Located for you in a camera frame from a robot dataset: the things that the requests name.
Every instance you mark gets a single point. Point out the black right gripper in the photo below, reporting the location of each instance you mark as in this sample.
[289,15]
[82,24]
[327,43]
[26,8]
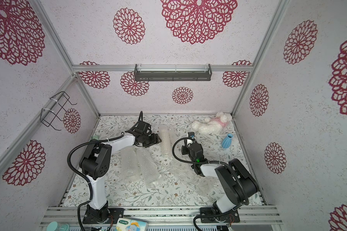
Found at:
[188,143]

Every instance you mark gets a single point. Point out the green small box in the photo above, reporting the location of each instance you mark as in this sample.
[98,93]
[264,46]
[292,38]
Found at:
[95,137]

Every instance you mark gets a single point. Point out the loose bubble wrap sheet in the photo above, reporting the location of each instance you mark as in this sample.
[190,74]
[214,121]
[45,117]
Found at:
[130,170]

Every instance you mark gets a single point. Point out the black wall shelf rack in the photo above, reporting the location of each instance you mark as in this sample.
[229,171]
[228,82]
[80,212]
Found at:
[162,73]

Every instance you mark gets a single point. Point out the teal bottle cap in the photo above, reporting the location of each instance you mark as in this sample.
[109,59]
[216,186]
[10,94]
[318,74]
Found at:
[57,226]

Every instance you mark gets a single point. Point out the white plush dog pink shirt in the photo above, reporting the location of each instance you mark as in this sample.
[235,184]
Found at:
[212,125]

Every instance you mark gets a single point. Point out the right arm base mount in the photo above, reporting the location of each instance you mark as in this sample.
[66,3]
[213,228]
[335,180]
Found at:
[212,215]

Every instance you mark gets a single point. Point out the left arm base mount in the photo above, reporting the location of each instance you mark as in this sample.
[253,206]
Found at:
[104,215]

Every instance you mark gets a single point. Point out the tissue pack with cartoon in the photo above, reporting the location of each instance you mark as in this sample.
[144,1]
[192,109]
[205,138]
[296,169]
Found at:
[125,224]

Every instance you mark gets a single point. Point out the black wire wall basket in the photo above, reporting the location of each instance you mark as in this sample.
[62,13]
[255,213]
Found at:
[49,115]

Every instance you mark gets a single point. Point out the bubble wrap around vase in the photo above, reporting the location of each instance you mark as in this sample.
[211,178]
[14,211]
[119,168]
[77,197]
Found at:
[160,171]

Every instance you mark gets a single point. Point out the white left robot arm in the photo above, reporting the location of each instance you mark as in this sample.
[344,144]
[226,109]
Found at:
[95,163]

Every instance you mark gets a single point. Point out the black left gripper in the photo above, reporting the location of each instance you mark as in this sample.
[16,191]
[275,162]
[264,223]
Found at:
[155,137]

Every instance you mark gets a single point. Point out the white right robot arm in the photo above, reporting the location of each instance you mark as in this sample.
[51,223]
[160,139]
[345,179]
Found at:
[237,182]

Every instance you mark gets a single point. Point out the blue vase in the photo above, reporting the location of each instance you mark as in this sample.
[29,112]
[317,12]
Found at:
[227,141]

